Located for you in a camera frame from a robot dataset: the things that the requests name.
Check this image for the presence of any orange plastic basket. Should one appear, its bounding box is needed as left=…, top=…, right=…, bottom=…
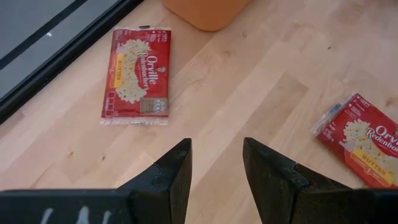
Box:
left=163, top=0, right=253, bottom=32

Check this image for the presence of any black aluminium table frame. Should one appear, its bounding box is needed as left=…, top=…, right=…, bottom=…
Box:
left=0, top=0, right=146, bottom=125

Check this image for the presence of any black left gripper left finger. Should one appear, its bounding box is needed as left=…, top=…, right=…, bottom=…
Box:
left=0, top=139, right=193, bottom=224

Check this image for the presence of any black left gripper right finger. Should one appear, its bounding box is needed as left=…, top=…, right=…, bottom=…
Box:
left=243, top=138, right=398, bottom=224

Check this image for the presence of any red popcorn bag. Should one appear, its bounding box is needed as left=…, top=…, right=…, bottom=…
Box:
left=309, top=92, right=398, bottom=189
left=99, top=26, right=172, bottom=126

